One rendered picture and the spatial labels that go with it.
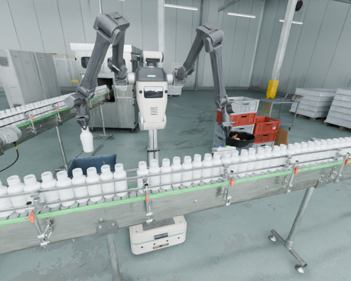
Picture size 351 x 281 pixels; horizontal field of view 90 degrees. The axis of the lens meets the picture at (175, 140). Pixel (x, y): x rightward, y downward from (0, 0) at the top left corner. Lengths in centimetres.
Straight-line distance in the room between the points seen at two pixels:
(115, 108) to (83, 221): 380
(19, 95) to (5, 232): 579
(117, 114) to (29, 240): 381
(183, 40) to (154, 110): 1231
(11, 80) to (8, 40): 731
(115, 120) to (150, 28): 925
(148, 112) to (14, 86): 560
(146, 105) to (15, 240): 102
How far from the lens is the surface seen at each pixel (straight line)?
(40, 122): 264
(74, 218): 101
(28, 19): 1361
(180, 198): 101
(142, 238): 176
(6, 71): 674
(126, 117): 459
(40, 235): 101
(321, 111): 802
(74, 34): 1304
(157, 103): 139
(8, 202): 105
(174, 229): 180
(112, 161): 152
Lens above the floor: 161
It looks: 23 degrees down
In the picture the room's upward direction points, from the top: 2 degrees clockwise
